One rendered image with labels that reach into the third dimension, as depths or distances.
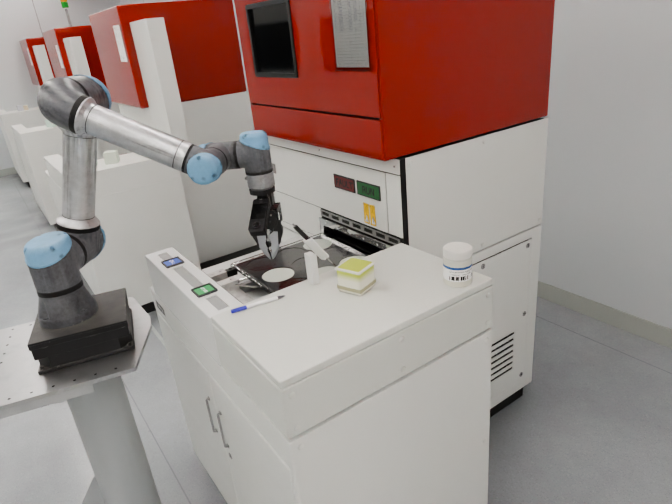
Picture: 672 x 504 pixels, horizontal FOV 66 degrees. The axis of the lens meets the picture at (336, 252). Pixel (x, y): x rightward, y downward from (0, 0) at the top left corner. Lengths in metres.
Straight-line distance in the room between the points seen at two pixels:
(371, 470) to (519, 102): 1.23
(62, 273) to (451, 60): 1.22
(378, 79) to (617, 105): 1.57
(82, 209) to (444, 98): 1.08
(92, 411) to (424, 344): 0.99
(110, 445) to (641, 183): 2.43
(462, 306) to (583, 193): 1.74
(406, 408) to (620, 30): 2.01
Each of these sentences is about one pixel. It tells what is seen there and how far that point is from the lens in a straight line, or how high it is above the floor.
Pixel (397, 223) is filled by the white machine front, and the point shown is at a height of 1.02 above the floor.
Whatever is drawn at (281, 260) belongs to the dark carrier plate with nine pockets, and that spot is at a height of 0.90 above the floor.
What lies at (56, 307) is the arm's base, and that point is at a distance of 1.59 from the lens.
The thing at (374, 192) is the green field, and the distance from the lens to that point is 1.63.
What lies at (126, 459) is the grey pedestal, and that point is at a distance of 1.85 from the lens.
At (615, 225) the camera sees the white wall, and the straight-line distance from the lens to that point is 2.92.
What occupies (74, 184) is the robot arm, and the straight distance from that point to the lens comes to 1.61.
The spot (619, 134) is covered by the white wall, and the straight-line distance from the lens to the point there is 2.81.
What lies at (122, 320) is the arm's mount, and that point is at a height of 0.91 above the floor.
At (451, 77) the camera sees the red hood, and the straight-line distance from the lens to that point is 1.63.
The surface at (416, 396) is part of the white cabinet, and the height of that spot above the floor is 0.74.
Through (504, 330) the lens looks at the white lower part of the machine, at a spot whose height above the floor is 0.43.
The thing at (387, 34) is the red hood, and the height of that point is 1.55.
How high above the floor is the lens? 1.58
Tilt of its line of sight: 23 degrees down
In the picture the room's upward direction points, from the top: 6 degrees counter-clockwise
